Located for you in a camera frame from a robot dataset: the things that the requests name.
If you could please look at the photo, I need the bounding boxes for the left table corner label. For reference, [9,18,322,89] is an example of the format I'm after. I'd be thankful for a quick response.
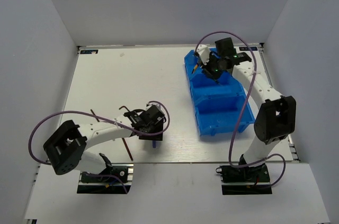
[80,49,98,55]

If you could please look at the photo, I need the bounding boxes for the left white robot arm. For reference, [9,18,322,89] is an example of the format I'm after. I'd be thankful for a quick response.
[43,106,166,181]

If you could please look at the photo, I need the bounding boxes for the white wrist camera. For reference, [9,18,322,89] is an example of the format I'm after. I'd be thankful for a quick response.
[145,103,162,115]
[195,44,210,66]

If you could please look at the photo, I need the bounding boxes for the left red hex key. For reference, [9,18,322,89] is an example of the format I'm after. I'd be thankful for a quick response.
[90,109,100,122]

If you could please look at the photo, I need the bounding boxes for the yellow needle-nose pliers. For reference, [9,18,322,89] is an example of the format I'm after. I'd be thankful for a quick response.
[192,62,200,74]

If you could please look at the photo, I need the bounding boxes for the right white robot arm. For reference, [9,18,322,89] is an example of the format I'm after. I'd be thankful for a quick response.
[196,38,296,181]

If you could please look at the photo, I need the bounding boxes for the right table corner label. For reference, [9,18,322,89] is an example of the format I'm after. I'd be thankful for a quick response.
[239,47,258,51]

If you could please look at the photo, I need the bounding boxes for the blue plastic compartment bin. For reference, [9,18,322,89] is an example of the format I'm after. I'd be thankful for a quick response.
[184,50,246,136]

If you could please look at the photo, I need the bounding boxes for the table corner label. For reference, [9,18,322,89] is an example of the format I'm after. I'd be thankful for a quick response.
[80,49,98,55]
[239,47,258,51]

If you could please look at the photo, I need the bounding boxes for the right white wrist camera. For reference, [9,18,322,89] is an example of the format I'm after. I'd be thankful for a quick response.
[195,44,210,66]

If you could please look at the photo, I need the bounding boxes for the large red hex key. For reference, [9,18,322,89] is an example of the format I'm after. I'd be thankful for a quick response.
[122,138,133,161]

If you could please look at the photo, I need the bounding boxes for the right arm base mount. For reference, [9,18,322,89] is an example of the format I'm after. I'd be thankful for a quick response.
[216,164,272,195]

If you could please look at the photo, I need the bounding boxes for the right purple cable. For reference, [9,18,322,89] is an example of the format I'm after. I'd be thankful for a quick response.
[194,31,287,189]

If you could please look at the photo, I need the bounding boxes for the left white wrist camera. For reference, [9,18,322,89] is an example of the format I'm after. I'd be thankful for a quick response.
[145,103,162,115]

